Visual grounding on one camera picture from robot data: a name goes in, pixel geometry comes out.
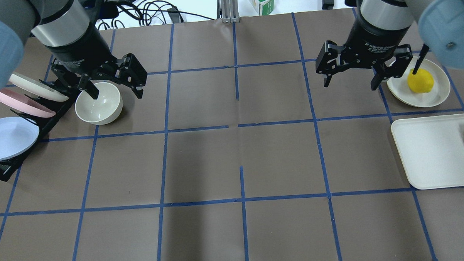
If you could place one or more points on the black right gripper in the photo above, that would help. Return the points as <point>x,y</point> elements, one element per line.
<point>372,36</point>

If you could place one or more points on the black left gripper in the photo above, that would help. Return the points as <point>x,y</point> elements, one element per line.
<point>74,50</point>

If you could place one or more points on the white ceramic bowl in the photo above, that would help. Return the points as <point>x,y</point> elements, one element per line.
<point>103,110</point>

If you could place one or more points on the yellow lemon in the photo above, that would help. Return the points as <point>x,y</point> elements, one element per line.
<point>420,82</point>

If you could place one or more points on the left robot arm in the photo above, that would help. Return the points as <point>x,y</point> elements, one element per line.
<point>66,29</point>

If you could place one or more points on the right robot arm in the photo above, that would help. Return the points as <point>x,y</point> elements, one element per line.
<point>440,24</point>

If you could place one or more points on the cream round plate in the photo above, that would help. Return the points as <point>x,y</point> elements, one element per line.
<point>400,89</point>

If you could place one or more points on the white plate in rack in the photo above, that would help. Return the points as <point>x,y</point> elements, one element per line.
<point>36,87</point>

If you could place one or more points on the pink plate in rack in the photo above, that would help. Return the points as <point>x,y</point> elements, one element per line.
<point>24,104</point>

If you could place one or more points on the green white carton box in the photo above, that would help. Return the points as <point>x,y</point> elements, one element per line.
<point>263,7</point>

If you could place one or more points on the white rectangular tray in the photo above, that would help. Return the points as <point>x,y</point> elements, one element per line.
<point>431,150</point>

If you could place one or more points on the light blue plate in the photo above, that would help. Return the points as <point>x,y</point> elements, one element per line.
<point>17,135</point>

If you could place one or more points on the black dish rack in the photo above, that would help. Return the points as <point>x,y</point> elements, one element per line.
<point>33,119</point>

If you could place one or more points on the aluminium frame post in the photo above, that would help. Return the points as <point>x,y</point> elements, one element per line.
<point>228,11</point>

